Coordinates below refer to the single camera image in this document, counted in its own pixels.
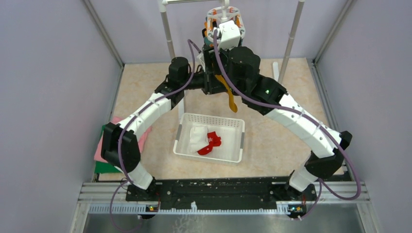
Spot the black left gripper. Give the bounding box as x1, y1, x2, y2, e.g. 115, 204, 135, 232
181, 66, 228, 95

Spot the mustard yellow sock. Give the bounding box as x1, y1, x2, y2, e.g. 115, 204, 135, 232
215, 75, 238, 113

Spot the white plastic clip hanger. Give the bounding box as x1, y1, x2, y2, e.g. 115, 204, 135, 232
203, 0, 246, 42

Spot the white sock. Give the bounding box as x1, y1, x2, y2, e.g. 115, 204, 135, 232
188, 126, 209, 153

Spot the red snowflake sock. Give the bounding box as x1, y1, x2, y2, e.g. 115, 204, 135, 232
197, 132, 222, 156

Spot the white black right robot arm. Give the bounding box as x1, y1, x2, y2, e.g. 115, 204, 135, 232
202, 45, 352, 200

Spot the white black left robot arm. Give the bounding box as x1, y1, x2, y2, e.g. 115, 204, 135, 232
101, 57, 221, 201

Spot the white plastic basket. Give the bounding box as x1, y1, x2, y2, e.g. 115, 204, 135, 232
173, 113, 245, 165

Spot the white metal drying rack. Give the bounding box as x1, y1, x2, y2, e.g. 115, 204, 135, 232
156, 0, 305, 119

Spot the pink cloth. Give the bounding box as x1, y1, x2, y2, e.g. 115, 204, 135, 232
94, 116, 152, 163

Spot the green cloth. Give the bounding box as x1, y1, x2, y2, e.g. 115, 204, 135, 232
93, 125, 120, 174

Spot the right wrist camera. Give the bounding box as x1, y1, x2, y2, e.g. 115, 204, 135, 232
218, 20, 241, 50

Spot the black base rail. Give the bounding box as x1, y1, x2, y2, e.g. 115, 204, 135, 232
126, 177, 316, 210

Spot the white cable duct strip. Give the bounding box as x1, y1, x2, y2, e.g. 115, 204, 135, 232
88, 202, 290, 215

